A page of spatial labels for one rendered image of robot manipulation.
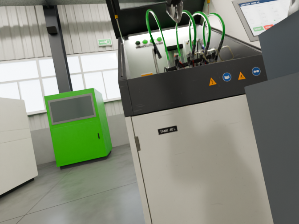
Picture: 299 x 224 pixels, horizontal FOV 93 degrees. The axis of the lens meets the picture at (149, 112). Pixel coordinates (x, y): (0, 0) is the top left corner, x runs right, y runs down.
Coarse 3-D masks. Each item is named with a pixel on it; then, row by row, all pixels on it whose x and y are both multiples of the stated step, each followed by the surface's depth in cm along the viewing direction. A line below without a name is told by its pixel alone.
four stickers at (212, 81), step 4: (252, 68) 63; (256, 68) 64; (228, 72) 63; (236, 72) 63; (240, 72) 63; (244, 72) 63; (252, 72) 63; (256, 72) 63; (260, 72) 64; (212, 76) 63; (224, 76) 63; (228, 76) 63; (240, 76) 63; (244, 76) 63; (208, 80) 62; (212, 80) 63; (224, 80) 63; (228, 80) 63; (208, 84) 62; (212, 84) 63
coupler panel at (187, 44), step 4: (184, 36) 118; (188, 36) 118; (192, 36) 118; (184, 40) 118; (192, 40) 116; (184, 44) 118; (188, 44) 118; (196, 44) 118; (188, 48) 118; (196, 48) 118; (200, 48) 118; (196, 56) 118
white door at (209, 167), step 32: (160, 128) 61; (192, 128) 62; (224, 128) 62; (160, 160) 61; (192, 160) 61; (224, 160) 62; (256, 160) 62; (160, 192) 60; (192, 192) 61; (224, 192) 61; (256, 192) 62
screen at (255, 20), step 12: (240, 0) 99; (252, 0) 99; (264, 0) 98; (276, 0) 98; (288, 0) 98; (240, 12) 96; (252, 12) 96; (264, 12) 96; (276, 12) 96; (252, 24) 93; (264, 24) 93; (252, 36) 91
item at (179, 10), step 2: (178, 4) 73; (180, 4) 72; (178, 6) 74; (180, 6) 72; (176, 8) 74; (178, 8) 74; (180, 8) 72; (182, 8) 70; (176, 10) 74; (178, 10) 74; (180, 10) 72; (176, 12) 75; (178, 12) 74; (180, 12) 72; (178, 14) 74; (180, 14) 73; (178, 16) 74; (180, 16) 74; (178, 18) 74; (180, 18) 74; (178, 20) 74; (178, 22) 74
